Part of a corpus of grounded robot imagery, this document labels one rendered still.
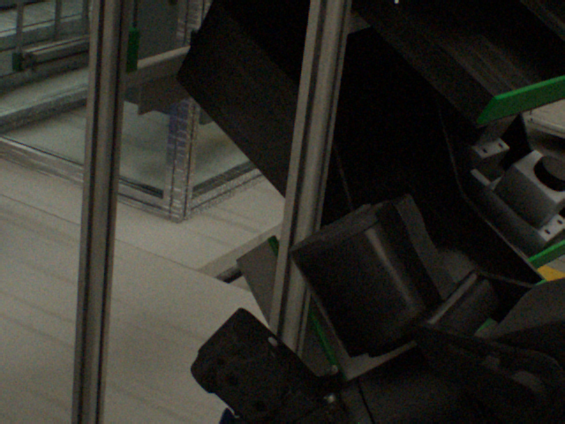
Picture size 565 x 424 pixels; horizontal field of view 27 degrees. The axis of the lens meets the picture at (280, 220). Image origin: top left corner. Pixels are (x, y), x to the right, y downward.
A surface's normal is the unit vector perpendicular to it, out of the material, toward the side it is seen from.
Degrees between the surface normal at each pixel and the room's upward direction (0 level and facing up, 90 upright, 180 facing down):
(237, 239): 0
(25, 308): 0
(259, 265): 90
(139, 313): 0
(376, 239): 55
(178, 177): 90
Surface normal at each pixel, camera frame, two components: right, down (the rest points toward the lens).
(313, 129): -0.51, 0.29
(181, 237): 0.11, -0.91
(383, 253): 0.40, -0.18
